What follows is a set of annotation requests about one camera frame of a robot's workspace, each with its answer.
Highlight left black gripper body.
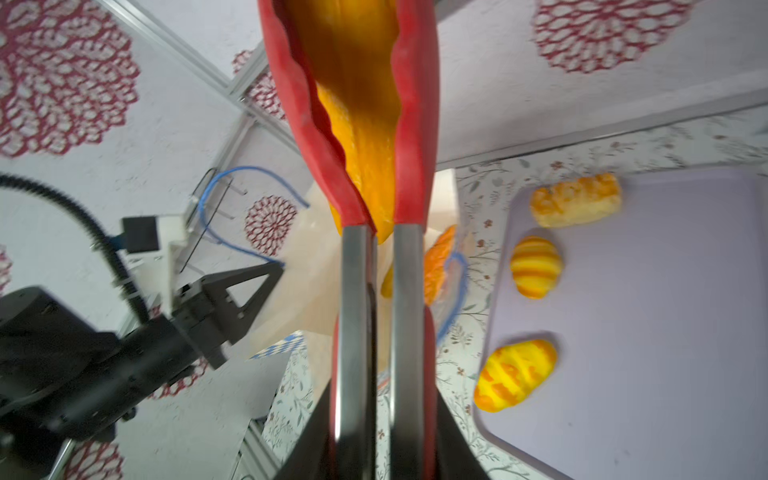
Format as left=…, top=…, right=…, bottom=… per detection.
left=1, top=287, right=225, bottom=479

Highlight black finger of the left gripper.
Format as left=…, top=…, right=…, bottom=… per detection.
left=172, top=261, right=284, bottom=368

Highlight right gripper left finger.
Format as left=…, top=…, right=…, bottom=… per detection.
left=273, top=383, right=332, bottom=480

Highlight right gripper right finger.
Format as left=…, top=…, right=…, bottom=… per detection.
left=436, top=393, right=489, bottom=480

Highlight small yellow striped bun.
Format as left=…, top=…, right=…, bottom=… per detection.
left=473, top=339, right=558, bottom=413

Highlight brown croissant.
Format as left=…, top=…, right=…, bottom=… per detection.
left=424, top=224, right=457, bottom=306

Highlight small round striped bun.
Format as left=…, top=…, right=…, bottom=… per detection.
left=509, top=236, right=564, bottom=300

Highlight red kitchen tongs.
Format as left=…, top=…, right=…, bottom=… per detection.
left=258, top=1, right=440, bottom=479

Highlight twisted light bread roll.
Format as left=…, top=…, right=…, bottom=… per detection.
left=529, top=173, right=623, bottom=229

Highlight long orange bread loaf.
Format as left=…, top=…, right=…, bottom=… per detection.
left=285, top=0, right=401, bottom=244

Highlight blue checkered paper bag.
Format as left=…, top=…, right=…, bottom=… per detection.
left=239, top=169, right=467, bottom=395

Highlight lavender tray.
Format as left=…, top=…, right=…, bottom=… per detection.
left=474, top=167, right=767, bottom=479

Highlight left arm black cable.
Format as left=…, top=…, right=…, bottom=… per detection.
left=0, top=172, right=151, bottom=325

